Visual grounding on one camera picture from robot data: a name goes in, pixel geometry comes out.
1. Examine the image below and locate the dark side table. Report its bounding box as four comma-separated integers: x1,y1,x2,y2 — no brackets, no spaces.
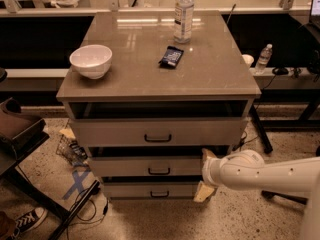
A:
0,97,101,240

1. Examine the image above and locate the white bowl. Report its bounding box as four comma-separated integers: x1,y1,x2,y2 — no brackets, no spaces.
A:
69,45,113,79

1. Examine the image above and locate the wire basket with snacks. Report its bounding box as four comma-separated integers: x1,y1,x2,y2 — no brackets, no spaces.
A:
56,135,88,167

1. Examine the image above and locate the black computer mouse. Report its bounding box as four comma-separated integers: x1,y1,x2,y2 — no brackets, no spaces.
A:
272,67,289,76

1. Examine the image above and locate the black office chair base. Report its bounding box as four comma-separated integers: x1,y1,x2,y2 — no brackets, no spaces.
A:
261,191,308,205

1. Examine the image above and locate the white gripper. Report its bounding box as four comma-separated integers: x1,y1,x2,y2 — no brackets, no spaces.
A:
193,148,221,203

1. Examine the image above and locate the small water bottle on ledge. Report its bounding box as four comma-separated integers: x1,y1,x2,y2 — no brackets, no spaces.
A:
254,44,273,75

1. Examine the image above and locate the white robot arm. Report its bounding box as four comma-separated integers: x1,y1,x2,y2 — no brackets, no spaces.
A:
194,148,320,240

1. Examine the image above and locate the dark blue snack packet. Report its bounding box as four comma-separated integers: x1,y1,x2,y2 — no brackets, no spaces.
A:
159,46,184,68

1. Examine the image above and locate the white paper cup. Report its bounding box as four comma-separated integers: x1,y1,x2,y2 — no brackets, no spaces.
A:
242,54,254,67

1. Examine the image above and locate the black floor cable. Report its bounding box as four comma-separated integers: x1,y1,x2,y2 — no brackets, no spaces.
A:
65,187,110,240

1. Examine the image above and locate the clear water bottle on cabinet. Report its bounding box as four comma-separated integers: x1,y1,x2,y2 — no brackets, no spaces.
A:
174,0,194,43

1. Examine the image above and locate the grey drawer cabinet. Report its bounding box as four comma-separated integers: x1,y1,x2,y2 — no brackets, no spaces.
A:
57,11,260,189

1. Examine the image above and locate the black and white sneaker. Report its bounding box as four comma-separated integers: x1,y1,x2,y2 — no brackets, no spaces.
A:
6,207,48,240

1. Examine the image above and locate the grey drawer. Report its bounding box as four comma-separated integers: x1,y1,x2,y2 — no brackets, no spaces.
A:
70,119,247,147
88,156,204,177
103,182,198,199

